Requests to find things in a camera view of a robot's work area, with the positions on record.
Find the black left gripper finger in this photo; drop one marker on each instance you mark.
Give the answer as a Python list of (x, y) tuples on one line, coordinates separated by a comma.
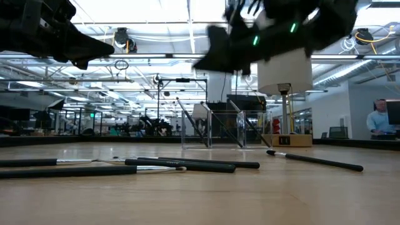
[(84, 47)]

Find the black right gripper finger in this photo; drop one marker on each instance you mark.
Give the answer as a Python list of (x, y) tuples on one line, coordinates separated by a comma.
[(218, 53)]

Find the black makeup brush fluffy bristles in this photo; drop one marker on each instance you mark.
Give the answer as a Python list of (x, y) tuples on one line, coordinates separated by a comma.
[(224, 126)]

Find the black makeup brush pale tip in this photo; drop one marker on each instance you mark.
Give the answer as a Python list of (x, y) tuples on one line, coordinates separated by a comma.
[(78, 171)]

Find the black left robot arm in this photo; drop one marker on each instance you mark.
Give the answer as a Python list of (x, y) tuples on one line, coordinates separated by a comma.
[(9, 9)]

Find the black background robot arm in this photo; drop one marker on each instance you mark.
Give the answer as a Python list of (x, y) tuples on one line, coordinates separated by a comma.
[(156, 125)]

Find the white shade table lamp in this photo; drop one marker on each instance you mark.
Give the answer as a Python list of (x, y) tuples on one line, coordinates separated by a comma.
[(284, 75)]

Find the black background monitor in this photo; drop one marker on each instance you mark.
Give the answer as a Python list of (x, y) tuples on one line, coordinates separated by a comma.
[(247, 103)]

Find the small white background lampshade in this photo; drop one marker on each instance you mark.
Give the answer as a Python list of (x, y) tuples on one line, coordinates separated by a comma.
[(197, 112)]

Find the black studio softbox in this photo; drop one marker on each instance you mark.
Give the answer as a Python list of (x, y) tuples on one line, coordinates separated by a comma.
[(57, 104)]

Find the green exit sign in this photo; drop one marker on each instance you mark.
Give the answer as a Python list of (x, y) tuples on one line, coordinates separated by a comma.
[(92, 115)]

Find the clear acrylic organizer box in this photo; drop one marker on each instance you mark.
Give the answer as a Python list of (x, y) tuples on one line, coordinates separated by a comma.
[(240, 131)]

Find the red background object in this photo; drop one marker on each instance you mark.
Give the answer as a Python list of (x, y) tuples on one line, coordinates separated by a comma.
[(275, 126)]

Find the black mesh chair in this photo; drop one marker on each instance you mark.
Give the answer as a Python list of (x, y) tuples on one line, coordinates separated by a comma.
[(338, 132)]

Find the person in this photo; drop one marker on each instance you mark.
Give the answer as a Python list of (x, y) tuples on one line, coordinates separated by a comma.
[(379, 122)]

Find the black computer monitor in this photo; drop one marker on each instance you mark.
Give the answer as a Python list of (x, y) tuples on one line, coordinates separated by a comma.
[(394, 112)]

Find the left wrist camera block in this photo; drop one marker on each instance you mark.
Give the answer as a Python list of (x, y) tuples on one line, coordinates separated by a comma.
[(59, 11)]

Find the black overhead frame stand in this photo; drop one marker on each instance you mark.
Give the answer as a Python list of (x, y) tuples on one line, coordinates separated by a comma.
[(182, 80)]

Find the silver ventilation duct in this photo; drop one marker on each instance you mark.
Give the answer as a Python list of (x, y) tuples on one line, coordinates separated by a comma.
[(343, 73)]

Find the black table edge rail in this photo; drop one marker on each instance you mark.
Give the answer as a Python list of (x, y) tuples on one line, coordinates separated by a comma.
[(62, 141)]

